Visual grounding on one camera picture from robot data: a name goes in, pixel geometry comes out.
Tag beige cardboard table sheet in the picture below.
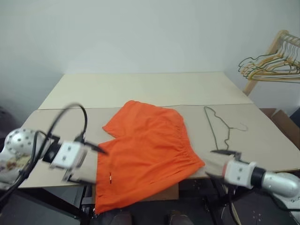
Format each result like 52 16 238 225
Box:
17 102 300 189

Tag black box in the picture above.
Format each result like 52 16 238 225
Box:
288 103 300 125

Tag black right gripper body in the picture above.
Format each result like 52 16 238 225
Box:
220 151 243 180

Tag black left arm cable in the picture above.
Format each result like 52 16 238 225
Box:
0 102 89 206

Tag cream table board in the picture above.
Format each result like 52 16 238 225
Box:
38 71 255 110

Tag bunch of hangers on rack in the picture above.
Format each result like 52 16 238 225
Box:
241 35 300 80

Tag yellow wire hanger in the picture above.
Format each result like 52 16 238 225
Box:
246 37 300 83

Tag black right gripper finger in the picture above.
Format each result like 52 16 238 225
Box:
210 149 236 157
204 172 226 182

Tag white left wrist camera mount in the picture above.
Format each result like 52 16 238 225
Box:
48 140 88 170

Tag thin wooden stick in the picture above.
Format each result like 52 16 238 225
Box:
230 201 242 225

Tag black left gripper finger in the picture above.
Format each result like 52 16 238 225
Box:
82 141 109 156
67 178 97 186

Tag dark rounded shape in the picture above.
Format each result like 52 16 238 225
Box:
112 210 132 225
168 209 188 225

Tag wooden clothes rack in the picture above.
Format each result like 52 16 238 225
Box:
242 30 300 96

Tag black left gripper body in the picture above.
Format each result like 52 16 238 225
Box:
62 142 90 183

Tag open brown cardboard box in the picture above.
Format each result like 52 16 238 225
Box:
259 107 300 150

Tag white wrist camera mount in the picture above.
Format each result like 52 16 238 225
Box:
48 140 88 170
222 160 258 189

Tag brown cardboard under table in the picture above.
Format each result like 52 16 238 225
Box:
139 180 180 203

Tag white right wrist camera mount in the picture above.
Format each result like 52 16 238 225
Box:
222 160 258 189

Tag dark wire hanger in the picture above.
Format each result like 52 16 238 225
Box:
203 106 249 151

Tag orange shorts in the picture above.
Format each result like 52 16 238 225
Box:
94 100 206 215

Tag bunch of wire hangers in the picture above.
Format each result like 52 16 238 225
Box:
238 35 300 75

